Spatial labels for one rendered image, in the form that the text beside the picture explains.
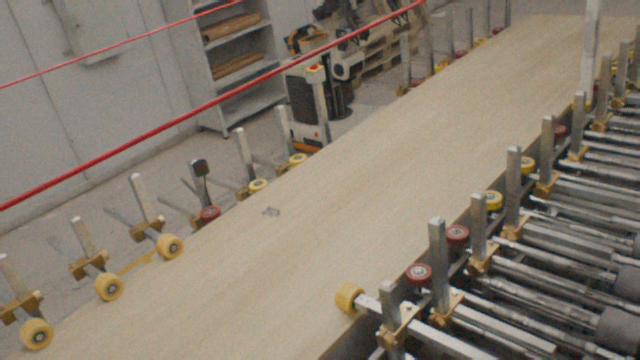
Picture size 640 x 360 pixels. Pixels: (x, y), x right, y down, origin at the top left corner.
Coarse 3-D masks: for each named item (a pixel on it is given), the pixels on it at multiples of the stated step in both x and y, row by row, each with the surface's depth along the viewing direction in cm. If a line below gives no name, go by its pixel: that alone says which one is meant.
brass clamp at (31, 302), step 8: (32, 296) 171; (40, 296) 173; (8, 304) 169; (16, 304) 168; (24, 304) 170; (32, 304) 172; (0, 312) 166; (8, 312) 166; (8, 320) 167; (16, 320) 169
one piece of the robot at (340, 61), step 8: (352, 0) 376; (336, 16) 369; (328, 24) 381; (336, 24) 375; (336, 48) 383; (352, 48) 390; (336, 56) 386; (344, 56) 386; (352, 56) 389; (360, 56) 393; (336, 64) 390; (344, 64) 385; (352, 64) 389; (336, 72) 394; (344, 72) 388
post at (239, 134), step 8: (240, 128) 221; (240, 136) 222; (240, 144) 223; (240, 152) 226; (248, 152) 227; (240, 160) 229; (248, 160) 228; (248, 168) 229; (248, 176) 231; (248, 184) 235
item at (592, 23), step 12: (588, 0) 226; (600, 0) 225; (588, 12) 228; (600, 12) 228; (588, 24) 230; (588, 36) 233; (588, 48) 235; (588, 60) 238; (588, 72) 240; (588, 84) 243; (588, 96) 245
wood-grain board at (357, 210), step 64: (512, 64) 295; (576, 64) 280; (384, 128) 251; (448, 128) 240; (512, 128) 229; (256, 192) 219; (320, 192) 210; (384, 192) 202; (448, 192) 195; (192, 256) 187; (256, 256) 181; (320, 256) 175; (384, 256) 169; (64, 320) 168; (128, 320) 163; (192, 320) 158; (256, 320) 154; (320, 320) 149
